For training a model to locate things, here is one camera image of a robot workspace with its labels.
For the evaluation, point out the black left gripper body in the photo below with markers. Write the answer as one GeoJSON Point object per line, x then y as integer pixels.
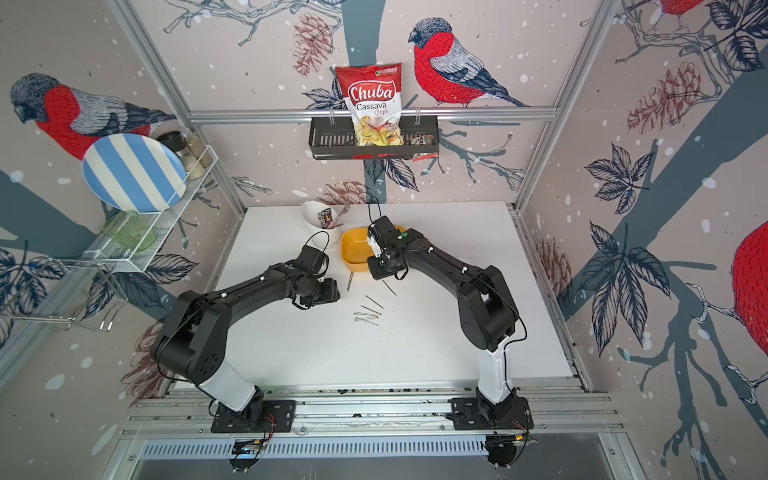
{"type": "Point", "coordinates": [325, 291]}

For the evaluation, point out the white utensil holder cup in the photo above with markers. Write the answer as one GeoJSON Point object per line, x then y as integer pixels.
{"type": "Point", "coordinates": [323, 222]}

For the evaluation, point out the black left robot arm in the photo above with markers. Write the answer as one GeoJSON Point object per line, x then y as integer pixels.
{"type": "Point", "coordinates": [194, 337]}

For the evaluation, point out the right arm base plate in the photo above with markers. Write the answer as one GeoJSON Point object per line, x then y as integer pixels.
{"type": "Point", "coordinates": [479, 413]}

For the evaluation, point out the black wire wall basket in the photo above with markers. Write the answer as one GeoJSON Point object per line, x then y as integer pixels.
{"type": "Point", "coordinates": [414, 137]}

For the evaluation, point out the light spice jar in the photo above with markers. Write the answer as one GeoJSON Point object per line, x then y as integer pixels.
{"type": "Point", "coordinates": [199, 153]}

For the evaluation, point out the yellow plastic storage box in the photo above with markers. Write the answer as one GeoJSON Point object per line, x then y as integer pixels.
{"type": "Point", "coordinates": [355, 249]}

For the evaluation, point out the dark lid spice jar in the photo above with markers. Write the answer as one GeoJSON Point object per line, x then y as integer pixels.
{"type": "Point", "coordinates": [175, 141]}

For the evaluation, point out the blue white striped plate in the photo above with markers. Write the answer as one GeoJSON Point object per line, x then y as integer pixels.
{"type": "Point", "coordinates": [135, 173]}

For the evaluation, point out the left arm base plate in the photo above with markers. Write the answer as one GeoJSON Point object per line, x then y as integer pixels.
{"type": "Point", "coordinates": [270, 416]}

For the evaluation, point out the clear wire wall shelf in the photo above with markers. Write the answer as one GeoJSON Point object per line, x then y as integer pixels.
{"type": "Point", "coordinates": [108, 255]}

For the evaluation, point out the red cassava chips bag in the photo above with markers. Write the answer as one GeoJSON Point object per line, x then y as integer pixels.
{"type": "Point", "coordinates": [372, 95]}

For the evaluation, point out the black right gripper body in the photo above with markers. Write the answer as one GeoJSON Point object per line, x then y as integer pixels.
{"type": "Point", "coordinates": [380, 268]}

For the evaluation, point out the green glass cup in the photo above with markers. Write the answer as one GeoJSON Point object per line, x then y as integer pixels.
{"type": "Point", "coordinates": [130, 231]}

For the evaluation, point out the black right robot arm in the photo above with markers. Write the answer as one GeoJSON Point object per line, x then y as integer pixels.
{"type": "Point", "coordinates": [488, 315]}

